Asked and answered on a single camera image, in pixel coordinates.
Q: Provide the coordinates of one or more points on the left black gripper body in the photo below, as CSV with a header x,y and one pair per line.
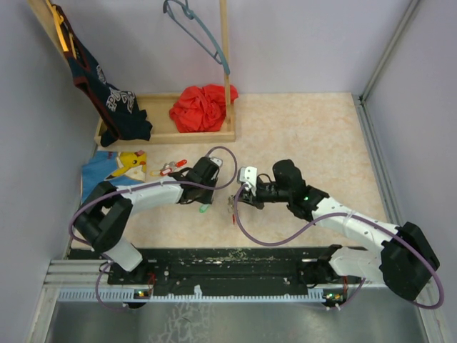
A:
x,y
205,196

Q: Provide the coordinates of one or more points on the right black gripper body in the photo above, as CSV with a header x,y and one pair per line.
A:
x,y
269,192

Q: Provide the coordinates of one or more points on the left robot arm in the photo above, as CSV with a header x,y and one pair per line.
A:
x,y
102,218

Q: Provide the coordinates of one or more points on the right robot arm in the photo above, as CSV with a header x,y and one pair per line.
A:
x,y
399,256

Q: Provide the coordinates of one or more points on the red crumpled cloth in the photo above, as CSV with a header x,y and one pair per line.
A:
x,y
200,109

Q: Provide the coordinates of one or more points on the wooden rack tray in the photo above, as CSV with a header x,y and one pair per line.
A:
x,y
156,105

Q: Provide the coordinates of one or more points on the blue pikachu shirt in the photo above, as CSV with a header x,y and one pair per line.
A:
x,y
119,168

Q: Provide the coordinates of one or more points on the dark navy jersey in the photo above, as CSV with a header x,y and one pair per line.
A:
x,y
119,110

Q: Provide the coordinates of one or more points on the teal clothes hanger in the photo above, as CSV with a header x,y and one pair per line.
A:
x,y
190,22

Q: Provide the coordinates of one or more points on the yellow clothes hanger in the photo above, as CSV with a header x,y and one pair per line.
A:
x,y
64,34

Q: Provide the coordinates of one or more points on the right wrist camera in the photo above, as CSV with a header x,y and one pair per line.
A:
x,y
247,176

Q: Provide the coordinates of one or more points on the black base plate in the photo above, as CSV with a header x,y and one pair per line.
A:
x,y
233,272

